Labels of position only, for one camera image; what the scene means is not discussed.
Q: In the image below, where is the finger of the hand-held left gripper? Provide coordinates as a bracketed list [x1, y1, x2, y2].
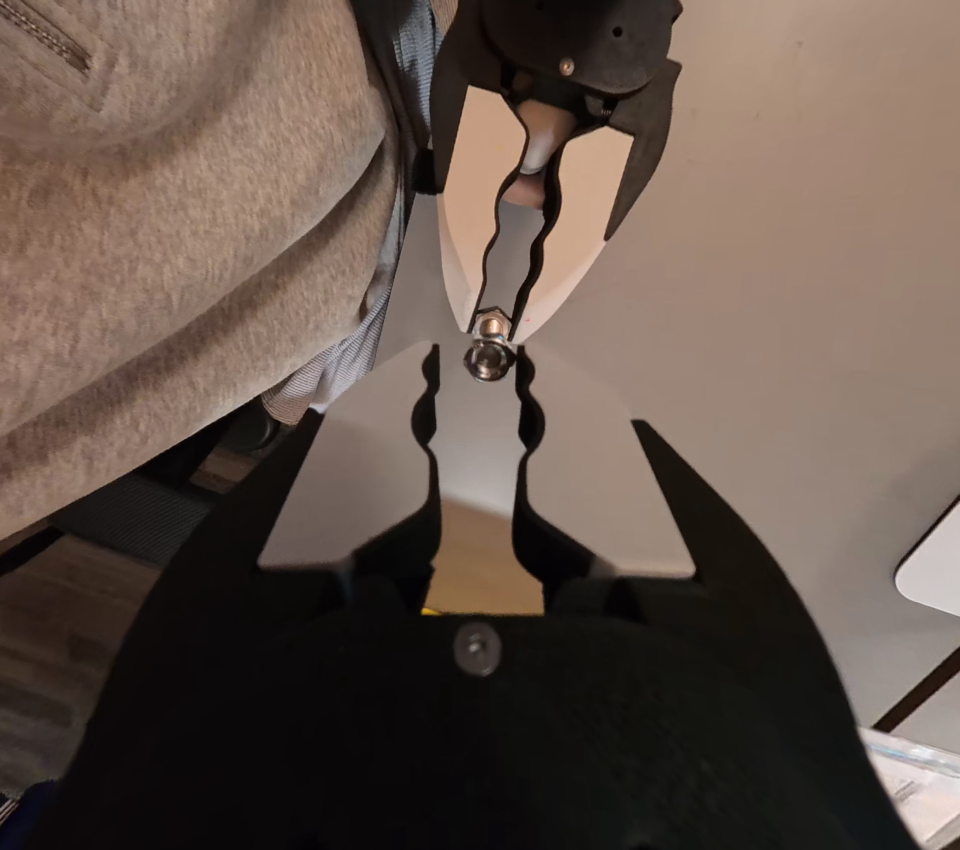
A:
[512, 129, 637, 343]
[436, 85, 532, 335]

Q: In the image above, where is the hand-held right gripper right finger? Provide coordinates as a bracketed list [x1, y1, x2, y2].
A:
[512, 342, 697, 577]

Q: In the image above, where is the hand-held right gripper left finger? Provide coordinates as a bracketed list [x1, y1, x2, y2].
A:
[257, 340, 445, 572]

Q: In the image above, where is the grey desk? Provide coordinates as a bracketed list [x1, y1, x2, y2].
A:
[311, 0, 960, 735]

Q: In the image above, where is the person's left hand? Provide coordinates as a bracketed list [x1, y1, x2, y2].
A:
[504, 175, 549, 212]

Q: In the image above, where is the striped grey undershirt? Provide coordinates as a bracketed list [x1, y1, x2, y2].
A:
[261, 0, 440, 425]

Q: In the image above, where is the black office chair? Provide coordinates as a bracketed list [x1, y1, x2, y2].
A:
[0, 400, 316, 577]

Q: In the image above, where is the person's grey sweatshirt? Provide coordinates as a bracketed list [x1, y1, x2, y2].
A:
[0, 0, 421, 540]

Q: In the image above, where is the white document stand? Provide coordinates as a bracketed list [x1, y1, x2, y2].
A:
[894, 496, 960, 619]

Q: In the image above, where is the laminated paper sheet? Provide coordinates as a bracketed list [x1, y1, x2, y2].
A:
[858, 726, 960, 850]

